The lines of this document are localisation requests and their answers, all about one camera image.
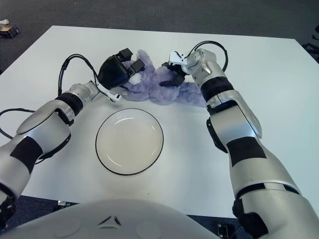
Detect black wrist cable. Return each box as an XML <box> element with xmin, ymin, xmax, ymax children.
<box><xmin>0</xmin><ymin>53</ymin><xmax>100</xmax><ymax>165</ymax></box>
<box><xmin>189</xmin><ymin>40</ymin><xmax>229</xmax><ymax>72</ymax></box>

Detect white plate with black rim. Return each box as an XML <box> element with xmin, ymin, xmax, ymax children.
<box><xmin>95</xmin><ymin>108</ymin><xmax>164</xmax><ymax>175</ymax></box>

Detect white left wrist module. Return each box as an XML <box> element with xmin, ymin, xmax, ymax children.
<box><xmin>97</xmin><ymin>83</ymin><xmax>122</xmax><ymax>103</ymax></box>

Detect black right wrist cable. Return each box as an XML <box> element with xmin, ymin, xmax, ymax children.
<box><xmin>189</xmin><ymin>40</ymin><xmax>229</xmax><ymax>72</ymax></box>

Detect silver robot torso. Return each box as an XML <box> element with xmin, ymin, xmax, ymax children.
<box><xmin>2</xmin><ymin>198</ymin><xmax>215</xmax><ymax>239</ymax></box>

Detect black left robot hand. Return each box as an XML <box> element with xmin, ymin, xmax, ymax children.
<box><xmin>98</xmin><ymin>49</ymin><xmax>146</xmax><ymax>90</ymax></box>

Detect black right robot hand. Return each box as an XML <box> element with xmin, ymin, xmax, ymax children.
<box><xmin>160</xmin><ymin>61</ymin><xmax>187</xmax><ymax>88</ymax></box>

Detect black office chair base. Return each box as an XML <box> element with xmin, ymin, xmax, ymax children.
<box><xmin>301</xmin><ymin>24</ymin><xmax>319</xmax><ymax>60</ymax></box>

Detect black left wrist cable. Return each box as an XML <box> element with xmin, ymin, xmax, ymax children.
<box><xmin>0</xmin><ymin>53</ymin><xmax>100</xmax><ymax>165</ymax></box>

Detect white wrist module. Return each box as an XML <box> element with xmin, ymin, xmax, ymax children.
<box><xmin>168</xmin><ymin>51</ymin><xmax>191</xmax><ymax>73</ymax></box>
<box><xmin>97</xmin><ymin>83</ymin><xmax>122</xmax><ymax>103</ymax></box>

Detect metal table leg bracket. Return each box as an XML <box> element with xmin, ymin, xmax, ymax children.
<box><xmin>53</xmin><ymin>199</ymin><xmax>75</xmax><ymax>212</ymax></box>
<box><xmin>216</xmin><ymin>223</ymin><xmax>236</xmax><ymax>239</ymax></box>

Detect black cardboard box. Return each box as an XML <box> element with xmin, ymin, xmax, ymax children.
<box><xmin>0</xmin><ymin>24</ymin><xmax>20</xmax><ymax>38</ymax></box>

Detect purple plush bunny doll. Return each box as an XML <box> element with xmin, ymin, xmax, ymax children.
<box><xmin>122</xmin><ymin>49</ymin><xmax>207</xmax><ymax>108</ymax></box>

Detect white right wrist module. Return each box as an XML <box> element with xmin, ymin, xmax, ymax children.
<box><xmin>168</xmin><ymin>51</ymin><xmax>191</xmax><ymax>73</ymax></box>

